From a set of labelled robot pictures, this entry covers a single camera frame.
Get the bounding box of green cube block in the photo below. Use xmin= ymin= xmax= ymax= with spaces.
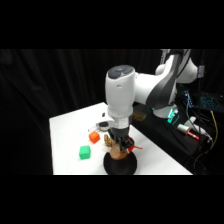
xmin=78 ymin=145 xmax=92 ymax=160

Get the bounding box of black curtain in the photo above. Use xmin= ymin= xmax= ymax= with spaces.
xmin=0 ymin=49 xmax=224 ymax=176

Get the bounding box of white cable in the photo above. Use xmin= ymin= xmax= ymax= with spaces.
xmin=185 ymin=114 xmax=213 ymax=141

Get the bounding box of orange cube block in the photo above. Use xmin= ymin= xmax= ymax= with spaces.
xmin=88 ymin=131 xmax=101 ymax=145

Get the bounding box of white cylinder with red tip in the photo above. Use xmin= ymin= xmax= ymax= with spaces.
xmin=176 ymin=123 xmax=200 ymax=141

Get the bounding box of striped tiger plush toy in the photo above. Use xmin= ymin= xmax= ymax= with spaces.
xmin=103 ymin=133 xmax=115 ymax=148

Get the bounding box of metal strainer pan with handle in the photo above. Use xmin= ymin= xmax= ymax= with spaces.
xmin=87 ymin=121 xmax=111 ymax=133

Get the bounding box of black bowl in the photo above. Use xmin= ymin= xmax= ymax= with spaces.
xmin=102 ymin=150 xmax=138 ymax=176

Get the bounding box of yellow cable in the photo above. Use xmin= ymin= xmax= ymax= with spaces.
xmin=209 ymin=109 xmax=219 ymax=142

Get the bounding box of small brown box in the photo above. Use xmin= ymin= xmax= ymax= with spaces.
xmin=132 ymin=111 xmax=147 ymax=122

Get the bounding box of backlit blue keyboard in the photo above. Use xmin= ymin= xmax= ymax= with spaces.
xmin=199 ymin=93 xmax=224 ymax=111

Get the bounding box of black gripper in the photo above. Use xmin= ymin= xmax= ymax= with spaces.
xmin=108 ymin=126 xmax=134 ymax=156

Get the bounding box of green status light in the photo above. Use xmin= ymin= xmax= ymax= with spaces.
xmin=166 ymin=108 xmax=179 ymax=125

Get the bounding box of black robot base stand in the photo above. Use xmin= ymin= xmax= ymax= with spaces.
xmin=131 ymin=99 xmax=205 ymax=176

